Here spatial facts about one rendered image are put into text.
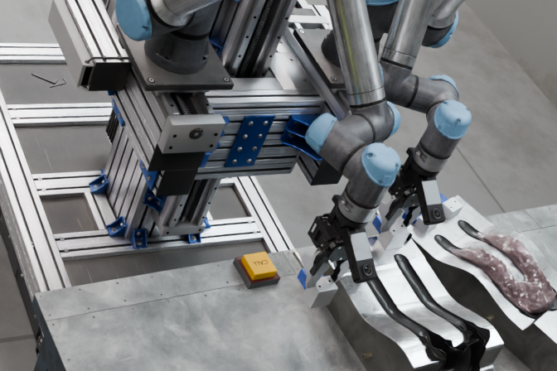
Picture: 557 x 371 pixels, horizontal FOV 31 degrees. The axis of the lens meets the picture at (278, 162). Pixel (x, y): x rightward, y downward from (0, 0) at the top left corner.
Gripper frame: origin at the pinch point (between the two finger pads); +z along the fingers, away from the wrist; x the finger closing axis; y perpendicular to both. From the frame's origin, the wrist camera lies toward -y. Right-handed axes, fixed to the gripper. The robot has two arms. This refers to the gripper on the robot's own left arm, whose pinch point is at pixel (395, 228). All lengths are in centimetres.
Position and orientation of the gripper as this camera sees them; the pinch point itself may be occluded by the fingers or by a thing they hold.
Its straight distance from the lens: 234.3
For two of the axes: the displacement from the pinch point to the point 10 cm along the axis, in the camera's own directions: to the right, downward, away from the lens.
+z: -3.2, 7.0, 6.3
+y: -4.5, -7.0, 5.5
